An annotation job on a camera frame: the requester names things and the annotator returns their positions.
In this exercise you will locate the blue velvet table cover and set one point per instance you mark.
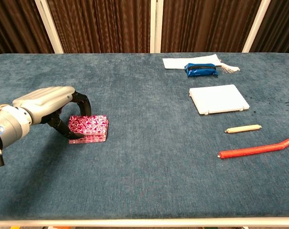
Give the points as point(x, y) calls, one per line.
point(144, 167)

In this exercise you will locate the blue zip pouch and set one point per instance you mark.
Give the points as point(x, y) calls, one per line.
point(199, 71)

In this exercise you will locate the white flat plastic case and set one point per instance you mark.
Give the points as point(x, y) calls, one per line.
point(218, 99)

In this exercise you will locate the long red sausage stick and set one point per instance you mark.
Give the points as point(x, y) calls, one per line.
point(249, 151)

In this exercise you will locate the pink floral patterned box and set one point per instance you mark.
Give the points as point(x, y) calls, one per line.
point(94, 124)

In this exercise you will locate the white tassel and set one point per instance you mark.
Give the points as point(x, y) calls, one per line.
point(231, 69)

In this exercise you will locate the beige sausage stick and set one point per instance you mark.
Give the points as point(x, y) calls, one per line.
point(242, 129)

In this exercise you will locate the brown curtain panel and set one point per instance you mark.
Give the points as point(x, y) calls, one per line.
point(99, 23)
point(206, 23)
point(15, 23)
point(282, 23)

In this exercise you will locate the white screen frame post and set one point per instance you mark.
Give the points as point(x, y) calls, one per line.
point(256, 23)
point(48, 26)
point(155, 23)

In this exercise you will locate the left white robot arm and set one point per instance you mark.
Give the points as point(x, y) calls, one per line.
point(10, 126)

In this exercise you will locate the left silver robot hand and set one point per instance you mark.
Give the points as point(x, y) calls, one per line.
point(46, 102)

